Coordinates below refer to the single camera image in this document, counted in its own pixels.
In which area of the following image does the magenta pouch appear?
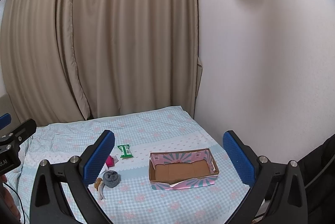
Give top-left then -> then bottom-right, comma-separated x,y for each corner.
105,155 -> 115,168

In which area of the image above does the green wet wipes pack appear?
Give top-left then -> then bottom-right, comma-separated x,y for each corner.
117,144 -> 133,159

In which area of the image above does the grey sock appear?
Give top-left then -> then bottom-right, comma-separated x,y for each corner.
103,170 -> 121,188

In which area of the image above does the person's left hand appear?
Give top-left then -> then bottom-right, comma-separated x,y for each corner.
1,175 -> 21,223

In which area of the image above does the blue checkered bed cover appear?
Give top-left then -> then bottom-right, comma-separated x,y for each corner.
7,107 -> 249,223

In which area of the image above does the beige curtain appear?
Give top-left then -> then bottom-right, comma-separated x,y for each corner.
1,0 -> 199,126

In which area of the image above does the white tissue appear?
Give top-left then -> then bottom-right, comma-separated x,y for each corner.
99,155 -> 119,176

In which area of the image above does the black cable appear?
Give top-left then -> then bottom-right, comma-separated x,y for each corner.
3,181 -> 27,224

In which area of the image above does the brown cookie plush toy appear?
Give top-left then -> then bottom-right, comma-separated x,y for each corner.
94,178 -> 105,200

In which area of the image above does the cardboard box pink lining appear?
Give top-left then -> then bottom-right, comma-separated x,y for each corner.
149,148 -> 220,191

